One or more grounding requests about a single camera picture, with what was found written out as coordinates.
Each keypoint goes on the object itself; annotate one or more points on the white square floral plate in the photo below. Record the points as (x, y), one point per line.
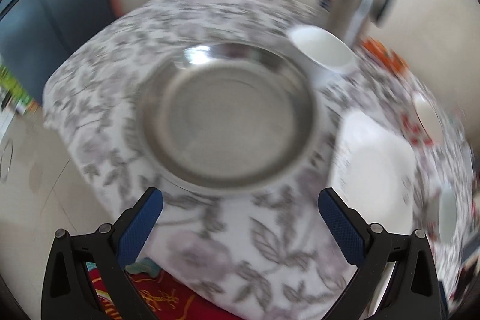
(372, 171)

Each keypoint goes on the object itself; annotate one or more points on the strawberry pattern bowl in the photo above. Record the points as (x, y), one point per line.
(420, 122)

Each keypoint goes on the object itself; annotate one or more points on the white cartoon bowl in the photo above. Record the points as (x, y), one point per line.
(441, 215)

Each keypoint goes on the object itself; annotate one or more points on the floral tablecloth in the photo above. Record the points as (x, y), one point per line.
(266, 254)

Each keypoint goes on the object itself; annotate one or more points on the orange snack packet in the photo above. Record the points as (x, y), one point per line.
(378, 50)
(397, 65)

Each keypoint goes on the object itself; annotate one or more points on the red patterned cloth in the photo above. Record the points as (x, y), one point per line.
(168, 298)

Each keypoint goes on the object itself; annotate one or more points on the orange snack packet right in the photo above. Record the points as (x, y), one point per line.
(397, 65)

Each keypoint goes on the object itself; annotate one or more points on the dark blue cabinet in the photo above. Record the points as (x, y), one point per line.
(38, 36)

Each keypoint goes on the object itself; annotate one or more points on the stainless steel round plate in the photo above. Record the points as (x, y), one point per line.
(227, 118)

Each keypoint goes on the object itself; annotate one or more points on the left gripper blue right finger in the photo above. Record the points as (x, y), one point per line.
(413, 292)

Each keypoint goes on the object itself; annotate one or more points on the orange snack packet left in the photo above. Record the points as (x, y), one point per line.
(378, 50)

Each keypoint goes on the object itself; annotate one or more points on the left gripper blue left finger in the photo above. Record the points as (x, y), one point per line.
(68, 292)

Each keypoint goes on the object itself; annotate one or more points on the white square bowl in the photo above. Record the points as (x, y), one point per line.
(321, 55)

